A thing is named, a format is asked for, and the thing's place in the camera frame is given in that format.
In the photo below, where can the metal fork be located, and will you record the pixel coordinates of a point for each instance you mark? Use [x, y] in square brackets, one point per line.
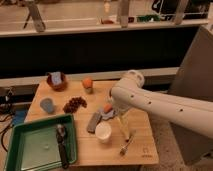
[125, 147]

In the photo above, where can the wooden board table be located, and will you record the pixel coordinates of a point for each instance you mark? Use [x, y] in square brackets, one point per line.
[91, 152]

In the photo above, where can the white cup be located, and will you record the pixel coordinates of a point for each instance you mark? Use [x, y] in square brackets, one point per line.
[103, 132]

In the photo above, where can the orange fruit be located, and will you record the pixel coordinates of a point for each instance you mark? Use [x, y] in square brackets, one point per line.
[87, 82]

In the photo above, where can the bunch of dark grapes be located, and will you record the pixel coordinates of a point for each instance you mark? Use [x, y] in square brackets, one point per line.
[73, 104]

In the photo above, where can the brown bowl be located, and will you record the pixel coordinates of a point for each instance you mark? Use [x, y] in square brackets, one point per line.
[59, 87]

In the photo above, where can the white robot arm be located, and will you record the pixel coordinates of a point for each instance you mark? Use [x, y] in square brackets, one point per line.
[196, 115]

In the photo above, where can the grey blue cloth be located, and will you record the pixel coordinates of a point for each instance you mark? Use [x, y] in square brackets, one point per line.
[106, 116]

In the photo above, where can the green plastic tray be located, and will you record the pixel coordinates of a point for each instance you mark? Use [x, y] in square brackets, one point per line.
[33, 145]

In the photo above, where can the blue grey cup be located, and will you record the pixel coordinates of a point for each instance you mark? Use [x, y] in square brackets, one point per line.
[47, 105]

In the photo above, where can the blue sponge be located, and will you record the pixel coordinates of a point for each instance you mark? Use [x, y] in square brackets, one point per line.
[56, 78]

